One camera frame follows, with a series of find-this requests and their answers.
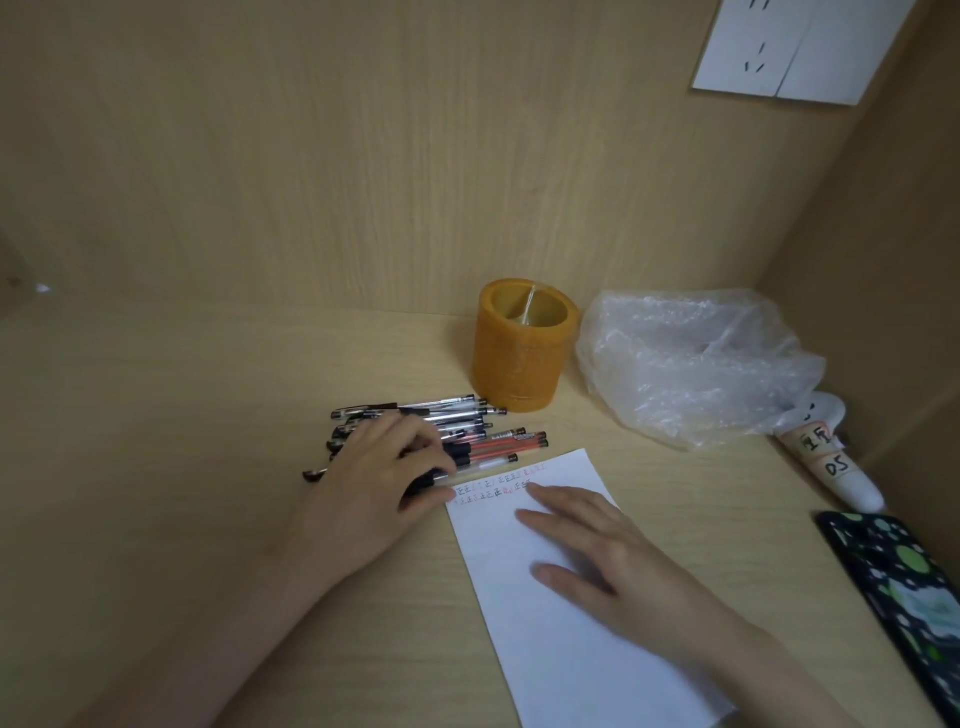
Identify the orange round pen holder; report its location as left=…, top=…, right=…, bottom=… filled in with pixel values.
left=470, top=278, right=582, bottom=414

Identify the clear crumpled plastic bag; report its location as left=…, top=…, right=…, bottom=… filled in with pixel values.
left=575, top=288, right=827, bottom=451

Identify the black capped clear pen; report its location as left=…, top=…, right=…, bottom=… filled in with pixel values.
left=403, top=453, right=520, bottom=498

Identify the person's right forearm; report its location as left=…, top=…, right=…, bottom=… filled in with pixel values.
left=673, top=624, right=864, bottom=728

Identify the person's right hand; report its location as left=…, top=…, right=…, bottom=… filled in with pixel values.
left=515, top=483, right=753, bottom=676

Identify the white paper sheet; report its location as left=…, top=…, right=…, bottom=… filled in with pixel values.
left=444, top=448, right=738, bottom=728

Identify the person's left hand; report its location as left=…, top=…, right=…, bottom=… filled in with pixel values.
left=298, top=411, right=459, bottom=595

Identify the pile of gel pens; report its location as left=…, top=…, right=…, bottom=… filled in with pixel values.
left=301, top=394, right=550, bottom=484

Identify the white wall socket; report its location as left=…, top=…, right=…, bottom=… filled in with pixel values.
left=690, top=0, right=820, bottom=99

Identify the person's left forearm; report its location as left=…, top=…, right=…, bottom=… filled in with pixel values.
left=66, top=541, right=340, bottom=728

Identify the white tube with paper labels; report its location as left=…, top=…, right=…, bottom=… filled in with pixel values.
left=774, top=390, right=887, bottom=516

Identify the phone with green spotted case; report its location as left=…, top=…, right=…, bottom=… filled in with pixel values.
left=815, top=510, right=960, bottom=726

